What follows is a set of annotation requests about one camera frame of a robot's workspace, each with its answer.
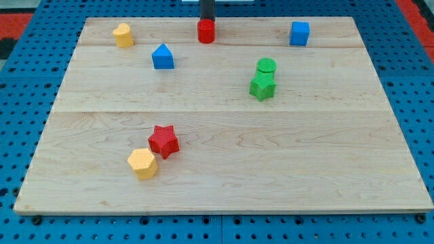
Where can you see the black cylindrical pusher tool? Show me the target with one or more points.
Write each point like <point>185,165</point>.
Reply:
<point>207,10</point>

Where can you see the blue cube block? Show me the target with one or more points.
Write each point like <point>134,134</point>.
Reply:
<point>299,34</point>

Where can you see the blue triangle block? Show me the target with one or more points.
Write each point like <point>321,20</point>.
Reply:
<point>162,58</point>

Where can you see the red cylinder block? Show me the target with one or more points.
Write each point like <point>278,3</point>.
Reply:
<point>206,31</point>

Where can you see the green star block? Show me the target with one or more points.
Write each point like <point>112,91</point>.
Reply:
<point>262,86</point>

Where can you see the red star block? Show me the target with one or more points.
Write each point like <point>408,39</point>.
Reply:
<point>164,141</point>

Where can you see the yellow heart block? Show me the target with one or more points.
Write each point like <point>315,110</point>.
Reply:
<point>123,36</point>

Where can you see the wooden board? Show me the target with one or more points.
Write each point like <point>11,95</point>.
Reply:
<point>326,143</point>

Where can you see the green circle block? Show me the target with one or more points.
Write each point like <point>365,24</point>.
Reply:
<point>266,66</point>

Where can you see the yellow hexagon block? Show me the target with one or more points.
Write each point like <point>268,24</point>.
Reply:
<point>143,163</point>

